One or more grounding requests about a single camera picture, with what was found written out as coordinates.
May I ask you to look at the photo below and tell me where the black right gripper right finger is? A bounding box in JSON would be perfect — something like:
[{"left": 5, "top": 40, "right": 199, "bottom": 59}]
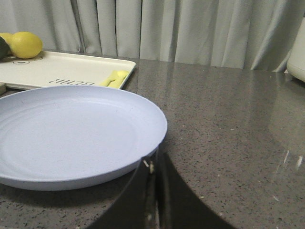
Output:
[{"left": 156, "top": 151, "right": 234, "bottom": 229}]

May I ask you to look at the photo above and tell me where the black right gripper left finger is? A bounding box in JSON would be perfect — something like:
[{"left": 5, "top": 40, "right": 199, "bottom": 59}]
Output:
[{"left": 88, "top": 150, "right": 159, "bottom": 229}]

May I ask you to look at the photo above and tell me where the light blue plate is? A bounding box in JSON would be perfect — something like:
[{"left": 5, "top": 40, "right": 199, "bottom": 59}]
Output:
[{"left": 0, "top": 86, "right": 167, "bottom": 191}]

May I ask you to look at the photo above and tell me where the yellow spoon on tray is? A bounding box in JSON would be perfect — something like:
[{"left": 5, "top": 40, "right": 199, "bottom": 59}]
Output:
[{"left": 99, "top": 70, "right": 129, "bottom": 89}]

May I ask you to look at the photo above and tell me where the cream rectangular tray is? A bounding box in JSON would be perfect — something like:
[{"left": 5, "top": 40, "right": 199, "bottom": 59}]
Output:
[{"left": 0, "top": 51, "right": 136, "bottom": 90}]

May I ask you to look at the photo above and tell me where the white appliance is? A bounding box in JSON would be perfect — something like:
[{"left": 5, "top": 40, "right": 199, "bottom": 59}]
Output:
[{"left": 287, "top": 17, "right": 305, "bottom": 82}]

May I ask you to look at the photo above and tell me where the grey curtain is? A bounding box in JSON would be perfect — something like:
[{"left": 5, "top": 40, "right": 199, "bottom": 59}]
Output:
[{"left": 0, "top": 0, "right": 305, "bottom": 72}]

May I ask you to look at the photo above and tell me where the yellow lemon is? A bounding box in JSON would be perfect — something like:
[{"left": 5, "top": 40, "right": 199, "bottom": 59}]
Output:
[
  {"left": 0, "top": 32, "right": 12, "bottom": 55},
  {"left": 10, "top": 31, "right": 43, "bottom": 59}
]

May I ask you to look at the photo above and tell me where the dark green lime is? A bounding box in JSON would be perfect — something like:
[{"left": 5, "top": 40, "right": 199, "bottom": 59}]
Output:
[{"left": 0, "top": 37, "right": 10, "bottom": 60}]

